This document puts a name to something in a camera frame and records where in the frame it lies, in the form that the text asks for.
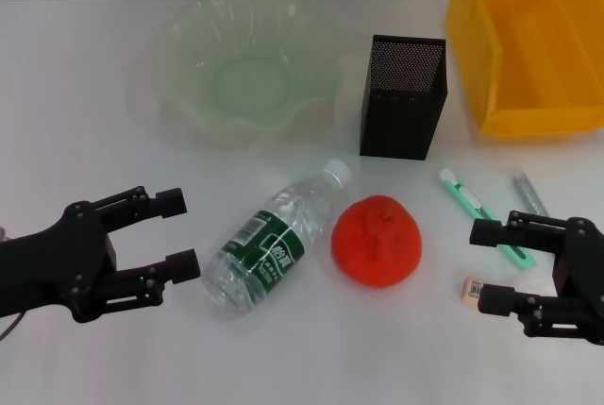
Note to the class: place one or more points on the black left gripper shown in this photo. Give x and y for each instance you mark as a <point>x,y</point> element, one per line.
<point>52,263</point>

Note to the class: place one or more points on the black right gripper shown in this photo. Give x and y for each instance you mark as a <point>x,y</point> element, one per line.
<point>587,273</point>

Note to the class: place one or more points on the beige eraser with barcode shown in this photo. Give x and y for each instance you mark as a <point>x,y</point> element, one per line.
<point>472,289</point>

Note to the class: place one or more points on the green utility knife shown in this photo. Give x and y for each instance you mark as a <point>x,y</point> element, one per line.
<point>464,192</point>

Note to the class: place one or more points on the grey pen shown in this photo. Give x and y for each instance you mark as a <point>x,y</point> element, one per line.
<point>528,195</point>

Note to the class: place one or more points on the clear water bottle green label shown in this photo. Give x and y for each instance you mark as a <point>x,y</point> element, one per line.
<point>264,244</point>

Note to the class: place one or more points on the red orange fruit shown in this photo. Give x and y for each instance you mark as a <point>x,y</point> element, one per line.
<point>376,242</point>

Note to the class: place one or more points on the green glass fruit plate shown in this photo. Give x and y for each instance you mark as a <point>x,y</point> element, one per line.
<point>250,79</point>

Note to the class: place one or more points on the black mesh pen holder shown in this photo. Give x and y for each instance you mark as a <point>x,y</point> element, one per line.
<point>401,112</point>

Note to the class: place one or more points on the yellow plastic bin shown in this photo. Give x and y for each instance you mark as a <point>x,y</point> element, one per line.
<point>533,55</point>

